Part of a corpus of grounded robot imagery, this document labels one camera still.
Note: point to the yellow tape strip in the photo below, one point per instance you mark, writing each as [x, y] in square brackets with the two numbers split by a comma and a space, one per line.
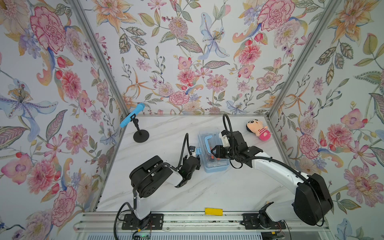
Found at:
[214, 212]

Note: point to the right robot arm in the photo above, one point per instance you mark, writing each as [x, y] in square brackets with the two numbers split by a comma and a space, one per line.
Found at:
[312, 199]

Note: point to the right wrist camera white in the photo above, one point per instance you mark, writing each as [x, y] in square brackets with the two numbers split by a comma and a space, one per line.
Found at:
[225, 140]

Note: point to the blue plastic tool box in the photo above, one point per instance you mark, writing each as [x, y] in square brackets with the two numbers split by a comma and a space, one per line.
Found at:
[214, 159]

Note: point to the aluminium front rail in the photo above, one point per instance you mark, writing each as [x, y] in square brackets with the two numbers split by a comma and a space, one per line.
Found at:
[192, 222]

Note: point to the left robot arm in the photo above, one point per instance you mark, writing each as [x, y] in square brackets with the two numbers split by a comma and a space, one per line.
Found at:
[152, 174]

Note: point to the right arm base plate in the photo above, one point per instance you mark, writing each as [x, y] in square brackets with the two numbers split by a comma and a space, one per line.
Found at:
[256, 221]

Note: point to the pink plush doll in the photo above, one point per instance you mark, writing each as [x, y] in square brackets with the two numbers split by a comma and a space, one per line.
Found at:
[257, 127]

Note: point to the clear tool box lid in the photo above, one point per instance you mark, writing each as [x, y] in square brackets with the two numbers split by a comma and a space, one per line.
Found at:
[211, 147]

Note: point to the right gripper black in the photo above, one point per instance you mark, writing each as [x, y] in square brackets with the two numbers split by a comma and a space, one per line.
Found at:
[219, 151]

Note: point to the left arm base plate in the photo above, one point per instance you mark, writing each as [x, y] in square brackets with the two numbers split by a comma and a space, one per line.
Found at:
[151, 222]

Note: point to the blue microphone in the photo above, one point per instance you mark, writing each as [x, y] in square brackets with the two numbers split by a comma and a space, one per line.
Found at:
[129, 118]

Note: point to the black microphone stand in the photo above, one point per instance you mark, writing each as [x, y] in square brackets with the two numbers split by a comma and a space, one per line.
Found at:
[140, 136]

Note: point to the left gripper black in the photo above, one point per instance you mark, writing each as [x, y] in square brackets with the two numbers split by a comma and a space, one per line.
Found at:
[198, 165]

